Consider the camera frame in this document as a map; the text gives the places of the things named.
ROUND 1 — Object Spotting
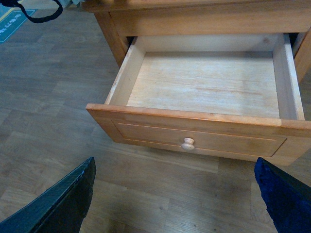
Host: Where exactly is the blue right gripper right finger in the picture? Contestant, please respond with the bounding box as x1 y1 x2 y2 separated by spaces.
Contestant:
254 158 311 233

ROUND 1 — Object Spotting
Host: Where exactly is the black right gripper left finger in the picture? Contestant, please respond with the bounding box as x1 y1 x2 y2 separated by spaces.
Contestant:
0 157 96 233

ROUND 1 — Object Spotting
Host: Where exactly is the round wooden drawer knob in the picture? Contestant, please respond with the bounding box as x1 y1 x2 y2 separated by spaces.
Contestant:
181 137 195 151

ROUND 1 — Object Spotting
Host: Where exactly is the wooden drawer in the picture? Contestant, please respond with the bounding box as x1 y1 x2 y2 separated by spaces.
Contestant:
86 33 311 166

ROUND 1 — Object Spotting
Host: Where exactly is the wooden nightstand cabinet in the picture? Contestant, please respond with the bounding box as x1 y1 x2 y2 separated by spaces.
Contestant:
82 0 311 81

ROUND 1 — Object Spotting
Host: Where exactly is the dark floor sign sticker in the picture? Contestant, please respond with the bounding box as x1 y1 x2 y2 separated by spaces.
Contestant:
0 10 28 43

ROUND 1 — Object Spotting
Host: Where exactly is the black cable on nightstand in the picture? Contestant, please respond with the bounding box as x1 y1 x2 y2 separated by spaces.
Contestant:
0 0 64 24

